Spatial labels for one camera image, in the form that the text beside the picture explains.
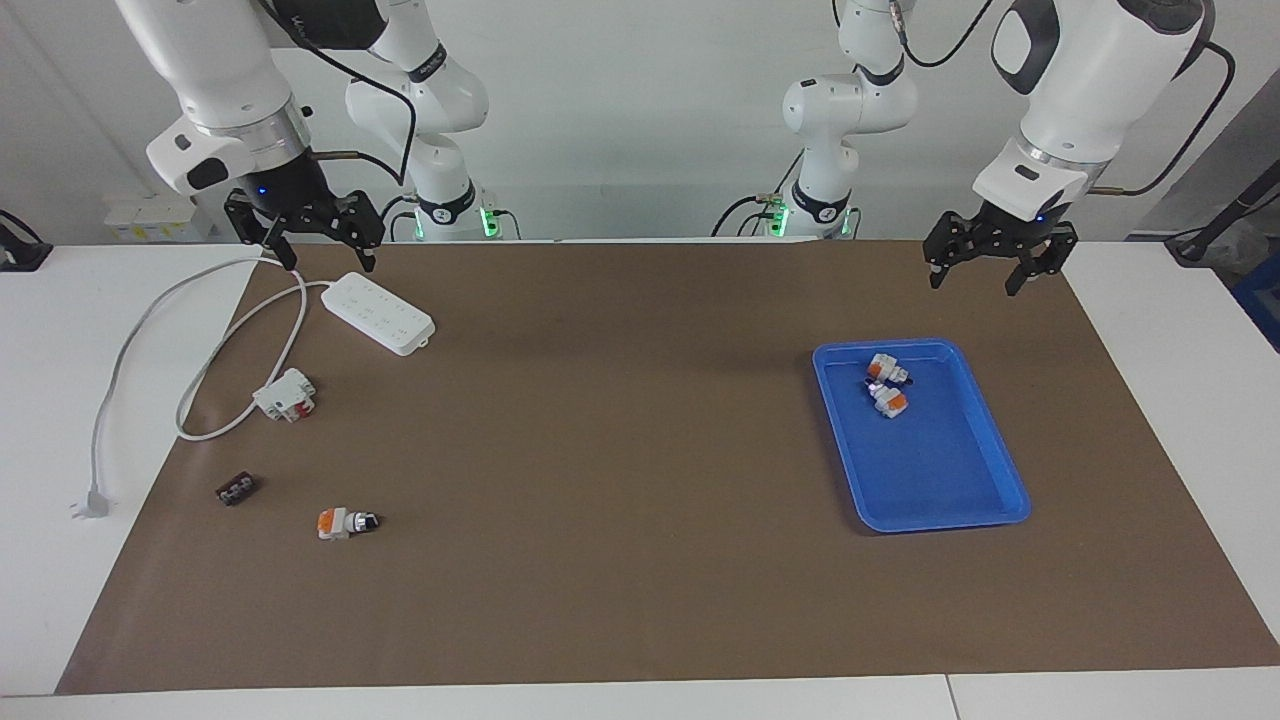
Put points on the blue plastic tray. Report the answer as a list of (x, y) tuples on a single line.
[(940, 470)]

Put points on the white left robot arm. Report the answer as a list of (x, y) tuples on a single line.
[(1090, 60)]

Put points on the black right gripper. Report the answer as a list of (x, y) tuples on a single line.
[(290, 195)]

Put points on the white power strip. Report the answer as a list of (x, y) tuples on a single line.
[(380, 315)]

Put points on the blue storage crate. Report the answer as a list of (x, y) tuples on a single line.
[(1262, 310)]

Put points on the brown table mat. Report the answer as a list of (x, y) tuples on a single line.
[(620, 480)]

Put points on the small black terminal block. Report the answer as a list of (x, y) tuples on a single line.
[(237, 490)]

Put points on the black clamp device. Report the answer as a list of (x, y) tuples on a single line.
[(20, 250)]

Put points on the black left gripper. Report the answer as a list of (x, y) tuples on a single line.
[(1012, 232)]

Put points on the black stand pole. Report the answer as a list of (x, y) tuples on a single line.
[(1225, 215)]

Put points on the white red circuit breaker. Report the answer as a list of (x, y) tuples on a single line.
[(283, 395)]

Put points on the lower orange white connector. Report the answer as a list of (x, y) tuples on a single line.
[(888, 402)]

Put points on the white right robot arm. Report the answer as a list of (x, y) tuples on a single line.
[(220, 60)]

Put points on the white wall box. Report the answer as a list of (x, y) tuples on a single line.
[(150, 218)]

